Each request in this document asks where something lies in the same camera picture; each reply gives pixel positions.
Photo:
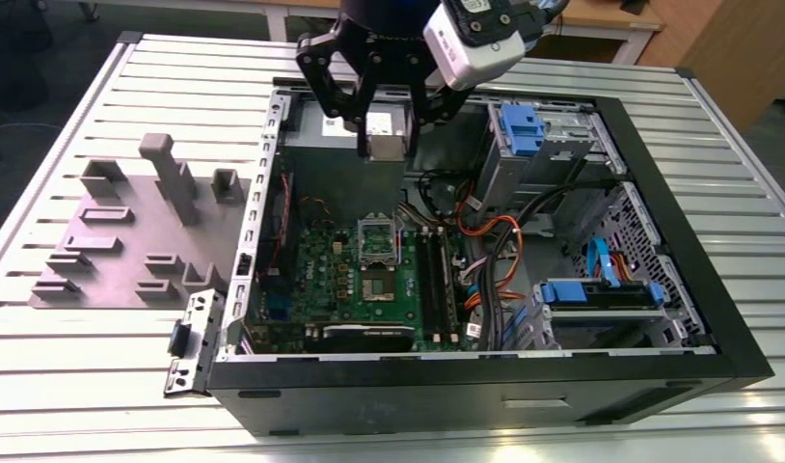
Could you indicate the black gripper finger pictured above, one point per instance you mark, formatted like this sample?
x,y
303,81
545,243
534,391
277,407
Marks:
x,y
318,72
418,103

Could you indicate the silver CPU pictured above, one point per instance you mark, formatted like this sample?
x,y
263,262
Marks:
x,y
386,148

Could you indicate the CPU socket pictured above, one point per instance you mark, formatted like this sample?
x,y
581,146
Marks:
x,y
378,288

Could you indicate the grey power supply unit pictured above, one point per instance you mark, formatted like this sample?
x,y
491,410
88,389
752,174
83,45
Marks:
x,y
302,126

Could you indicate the white framed desk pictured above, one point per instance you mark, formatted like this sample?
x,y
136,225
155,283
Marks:
x,y
277,26

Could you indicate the blue plastic drive carrier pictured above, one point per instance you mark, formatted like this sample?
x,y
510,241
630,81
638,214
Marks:
x,y
523,128

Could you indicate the tall silver drive cage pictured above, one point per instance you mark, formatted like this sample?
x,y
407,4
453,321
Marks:
x,y
514,173

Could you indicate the wooden desk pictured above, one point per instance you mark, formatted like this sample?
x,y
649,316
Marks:
x,y
612,14

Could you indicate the black RAM slot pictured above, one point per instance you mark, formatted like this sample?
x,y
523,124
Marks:
x,y
427,282
446,282

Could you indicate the green motherboard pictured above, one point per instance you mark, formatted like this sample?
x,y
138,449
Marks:
x,y
322,270

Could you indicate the black disk in blue carrier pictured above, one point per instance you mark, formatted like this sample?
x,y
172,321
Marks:
x,y
562,294

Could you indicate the grey parts rack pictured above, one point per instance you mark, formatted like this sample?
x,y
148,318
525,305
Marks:
x,y
142,251

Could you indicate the black office chair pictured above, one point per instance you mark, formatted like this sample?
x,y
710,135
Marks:
x,y
16,58

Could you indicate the black graphics card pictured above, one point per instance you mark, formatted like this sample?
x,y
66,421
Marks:
x,y
367,337

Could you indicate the wooden cabinet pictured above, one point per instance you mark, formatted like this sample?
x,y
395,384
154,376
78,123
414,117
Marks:
x,y
740,58

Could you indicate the low silver disk bay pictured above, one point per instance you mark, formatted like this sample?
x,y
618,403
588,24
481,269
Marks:
x,y
601,316

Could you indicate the black PC case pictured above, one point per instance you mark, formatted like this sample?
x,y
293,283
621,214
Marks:
x,y
431,400

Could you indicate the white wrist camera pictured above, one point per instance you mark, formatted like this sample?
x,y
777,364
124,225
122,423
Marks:
x,y
475,62

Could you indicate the grey card retainer bracket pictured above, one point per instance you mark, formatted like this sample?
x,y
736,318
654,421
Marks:
x,y
206,313

